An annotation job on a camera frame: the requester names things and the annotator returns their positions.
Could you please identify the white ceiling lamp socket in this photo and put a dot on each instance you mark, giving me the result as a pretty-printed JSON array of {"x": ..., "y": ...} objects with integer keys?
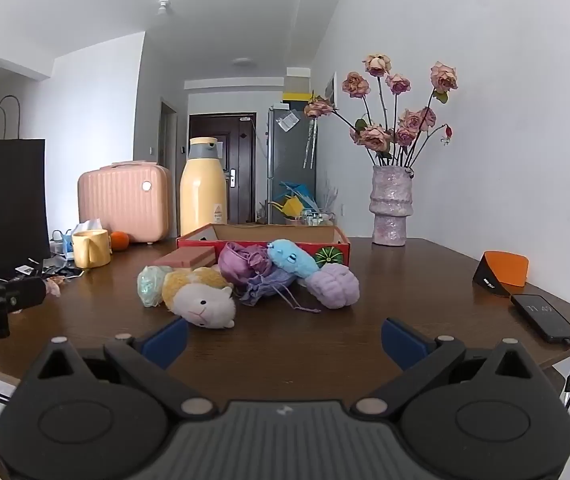
[{"x": 164, "y": 7}]

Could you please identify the dark brown door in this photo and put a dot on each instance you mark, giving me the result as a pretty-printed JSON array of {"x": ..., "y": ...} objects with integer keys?
[{"x": 242, "y": 160}]

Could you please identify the lavender chunky knit ball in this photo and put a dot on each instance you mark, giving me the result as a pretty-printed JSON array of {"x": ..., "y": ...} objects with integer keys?
[{"x": 335, "y": 285}]

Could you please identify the pile of small papers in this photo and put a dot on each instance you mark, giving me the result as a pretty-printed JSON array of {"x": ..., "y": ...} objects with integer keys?
[{"x": 55, "y": 266}]

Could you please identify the orange fruit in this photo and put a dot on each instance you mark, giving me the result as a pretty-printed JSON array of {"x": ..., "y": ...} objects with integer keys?
[{"x": 120, "y": 241}]

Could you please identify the red cardboard box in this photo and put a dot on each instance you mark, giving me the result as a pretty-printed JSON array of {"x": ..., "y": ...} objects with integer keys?
[{"x": 265, "y": 232}]

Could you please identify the blue yellow clutter pile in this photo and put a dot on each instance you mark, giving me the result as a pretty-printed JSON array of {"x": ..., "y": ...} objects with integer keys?
[{"x": 292, "y": 200}]

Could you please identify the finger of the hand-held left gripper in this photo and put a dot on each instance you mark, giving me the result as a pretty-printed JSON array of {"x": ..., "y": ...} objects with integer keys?
[{"x": 25, "y": 294}]

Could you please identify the blue packet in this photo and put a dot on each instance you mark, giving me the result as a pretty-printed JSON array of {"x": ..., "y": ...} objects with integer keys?
[{"x": 290, "y": 260}]

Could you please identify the pink hard-shell suitcase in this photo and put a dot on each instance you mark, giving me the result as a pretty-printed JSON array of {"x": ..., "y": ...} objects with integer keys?
[{"x": 120, "y": 205}]

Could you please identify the lilac ceramic vase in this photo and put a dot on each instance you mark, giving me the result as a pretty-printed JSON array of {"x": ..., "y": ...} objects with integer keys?
[{"x": 390, "y": 205}]

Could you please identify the black smartphone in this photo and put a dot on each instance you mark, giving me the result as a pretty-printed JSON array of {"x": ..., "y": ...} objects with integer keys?
[{"x": 545, "y": 317}]

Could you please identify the tissue pack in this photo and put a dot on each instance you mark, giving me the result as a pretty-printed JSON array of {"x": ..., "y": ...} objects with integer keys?
[{"x": 90, "y": 224}]

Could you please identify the round ceiling lamp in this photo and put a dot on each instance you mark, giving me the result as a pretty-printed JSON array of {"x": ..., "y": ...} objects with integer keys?
[{"x": 244, "y": 61}]

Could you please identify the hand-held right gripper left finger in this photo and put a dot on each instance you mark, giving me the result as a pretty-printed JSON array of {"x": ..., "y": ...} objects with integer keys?
[{"x": 165, "y": 342}]

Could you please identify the yellow mug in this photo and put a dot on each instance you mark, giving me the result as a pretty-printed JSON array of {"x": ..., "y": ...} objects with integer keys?
[{"x": 87, "y": 250}]

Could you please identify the grey refrigerator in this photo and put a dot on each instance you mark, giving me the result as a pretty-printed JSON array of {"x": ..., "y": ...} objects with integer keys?
[{"x": 290, "y": 160}]

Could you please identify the black paper bag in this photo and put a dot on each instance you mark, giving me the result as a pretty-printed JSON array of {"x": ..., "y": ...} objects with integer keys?
[{"x": 5, "y": 200}]

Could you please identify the yellow box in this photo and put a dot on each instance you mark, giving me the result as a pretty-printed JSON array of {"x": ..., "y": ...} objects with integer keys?
[{"x": 296, "y": 97}]

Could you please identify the wall picture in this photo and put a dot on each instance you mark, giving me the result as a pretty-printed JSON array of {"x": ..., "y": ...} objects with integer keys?
[{"x": 331, "y": 87}]

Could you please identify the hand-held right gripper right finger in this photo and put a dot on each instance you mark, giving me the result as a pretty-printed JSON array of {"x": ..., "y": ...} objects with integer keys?
[{"x": 405, "y": 342}]

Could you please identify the orange black speaker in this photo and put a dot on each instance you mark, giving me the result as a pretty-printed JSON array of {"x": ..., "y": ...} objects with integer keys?
[{"x": 507, "y": 267}]

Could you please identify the purple satin pouch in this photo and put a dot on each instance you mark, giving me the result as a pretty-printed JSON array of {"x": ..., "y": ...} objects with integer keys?
[{"x": 240, "y": 260}]

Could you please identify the mint green plush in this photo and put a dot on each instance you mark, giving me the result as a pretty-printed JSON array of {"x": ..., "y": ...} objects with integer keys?
[{"x": 150, "y": 285}]

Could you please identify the yellow white hamster plush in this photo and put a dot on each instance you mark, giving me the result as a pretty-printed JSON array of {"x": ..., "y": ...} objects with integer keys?
[{"x": 200, "y": 305}]

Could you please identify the dried pink roses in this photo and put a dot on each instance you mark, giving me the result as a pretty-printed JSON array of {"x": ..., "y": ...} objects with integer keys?
[{"x": 375, "y": 135}]

